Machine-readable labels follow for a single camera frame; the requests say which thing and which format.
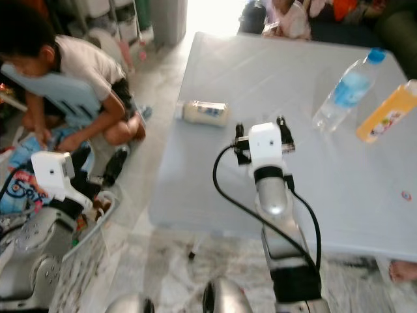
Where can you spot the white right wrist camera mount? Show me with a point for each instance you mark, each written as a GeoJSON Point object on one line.
{"type": "Point", "coordinates": [265, 145]}

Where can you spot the grey round bin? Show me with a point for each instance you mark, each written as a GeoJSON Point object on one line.
{"type": "Point", "coordinates": [168, 23]}

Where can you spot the crouching child in white shirt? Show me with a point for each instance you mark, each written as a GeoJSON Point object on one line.
{"type": "Point", "coordinates": [91, 65]}

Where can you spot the silver right robot leg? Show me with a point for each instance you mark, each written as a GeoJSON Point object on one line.
{"type": "Point", "coordinates": [234, 300]}

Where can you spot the clear water bottle blue cap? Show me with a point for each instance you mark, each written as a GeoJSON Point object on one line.
{"type": "Point", "coordinates": [348, 91]}

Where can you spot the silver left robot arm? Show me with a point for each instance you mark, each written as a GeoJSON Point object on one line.
{"type": "Point", "coordinates": [39, 254]}

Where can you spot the person in pink clothes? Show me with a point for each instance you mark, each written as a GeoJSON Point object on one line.
{"type": "Point", "coordinates": [290, 19]}

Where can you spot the dark sofa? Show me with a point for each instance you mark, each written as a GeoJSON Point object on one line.
{"type": "Point", "coordinates": [352, 32]}

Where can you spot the bare foot of person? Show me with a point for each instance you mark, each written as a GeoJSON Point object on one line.
{"type": "Point", "coordinates": [404, 270]}

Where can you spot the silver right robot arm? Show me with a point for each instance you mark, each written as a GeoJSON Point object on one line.
{"type": "Point", "coordinates": [273, 202]}

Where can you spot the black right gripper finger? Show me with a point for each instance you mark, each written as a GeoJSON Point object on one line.
{"type": "Point", "coordinates": [240, 134]}
{"type": "Point", "coordinates": [284, 127]}

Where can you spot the silver left robot leg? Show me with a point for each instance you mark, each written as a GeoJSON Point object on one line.
{"type": "Point", "coordinates": [127, 305]}

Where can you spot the colourful printed bag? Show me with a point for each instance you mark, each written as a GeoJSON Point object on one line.
{"type": "Point", "coordinates": [19, 192]}

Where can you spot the orange juice bottle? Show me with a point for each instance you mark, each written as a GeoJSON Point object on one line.
{"type": "Point", "coordinates": [388, 114]}

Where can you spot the light blue plastic chair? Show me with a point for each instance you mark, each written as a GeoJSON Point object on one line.
{"type": "Point", "coordinates": [65, 98]}

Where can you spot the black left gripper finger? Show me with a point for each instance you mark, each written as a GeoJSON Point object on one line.
{"type": "Point", "coordinates": [83, 152]}
{"type": "Point", "coordinates": [116, 166]}

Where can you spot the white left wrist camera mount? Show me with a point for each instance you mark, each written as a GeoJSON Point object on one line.
{"type": "Point", "coordinates": [52, 171]}

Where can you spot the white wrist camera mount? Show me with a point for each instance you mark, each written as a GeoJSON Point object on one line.
{"type": "Point", "coordinates": [52, 171]}
{"type": "Point", "coordinates": [265, 145]}

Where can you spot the silver robot leg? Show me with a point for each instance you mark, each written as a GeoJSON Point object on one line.
{"type": "Point", "coordinates": [127, 305]}
{"type": "Point", "coordinates": [234, 300]}

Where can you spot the white plastic drawer unit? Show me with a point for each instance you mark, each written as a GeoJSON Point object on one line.
{"type": "Point", "coordinates": [104, 19]}

